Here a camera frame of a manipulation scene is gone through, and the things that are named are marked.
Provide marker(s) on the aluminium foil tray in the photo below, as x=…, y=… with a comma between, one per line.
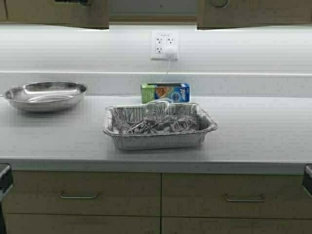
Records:
x=157, y=125

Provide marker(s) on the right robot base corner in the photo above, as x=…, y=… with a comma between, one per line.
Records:
x=307, y=179

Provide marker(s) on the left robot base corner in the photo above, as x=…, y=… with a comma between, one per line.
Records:
x=6, y=180

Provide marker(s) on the lower right cabinet door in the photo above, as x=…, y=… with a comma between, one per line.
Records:
x=183, y=225

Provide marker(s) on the upper wooden cabinet right door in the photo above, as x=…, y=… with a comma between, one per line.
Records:
x=248, y=13

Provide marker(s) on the wooden cabinet door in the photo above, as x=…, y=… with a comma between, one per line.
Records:
x=92, y=14
x=248, y=13

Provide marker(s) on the upper wooden cabinet left door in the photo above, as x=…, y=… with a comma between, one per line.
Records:
x=92, y=14

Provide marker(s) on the lower left cabinet door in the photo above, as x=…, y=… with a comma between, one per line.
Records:
x=80, y=224

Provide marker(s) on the blue green Ziploc box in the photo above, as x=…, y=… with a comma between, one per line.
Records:
x=176, y=92

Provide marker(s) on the white plug adapter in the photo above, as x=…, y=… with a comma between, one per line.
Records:
x=171, y=54

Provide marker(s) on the lower left wooden drawer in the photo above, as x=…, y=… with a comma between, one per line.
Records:
x=121, y=194

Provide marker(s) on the wooden drawer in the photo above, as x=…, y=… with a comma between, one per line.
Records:
x=191, y=195
x=121, y=194

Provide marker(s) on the stainless steel bowl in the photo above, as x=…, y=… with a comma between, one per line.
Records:
x=46, y=97

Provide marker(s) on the lower right wooden drawer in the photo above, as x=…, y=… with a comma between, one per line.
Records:
x=191, y=195

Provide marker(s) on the white wall outlet plate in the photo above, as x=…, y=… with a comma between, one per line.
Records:
x=161, y=41

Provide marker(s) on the right drawer metal handle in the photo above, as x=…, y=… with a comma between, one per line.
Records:
x=245, y=198

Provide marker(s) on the drawer metal handle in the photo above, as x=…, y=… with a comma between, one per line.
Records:
x=245, y=198
x=64, y=195

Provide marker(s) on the left drawer metal handle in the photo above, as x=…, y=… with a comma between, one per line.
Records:
x=64, y=195

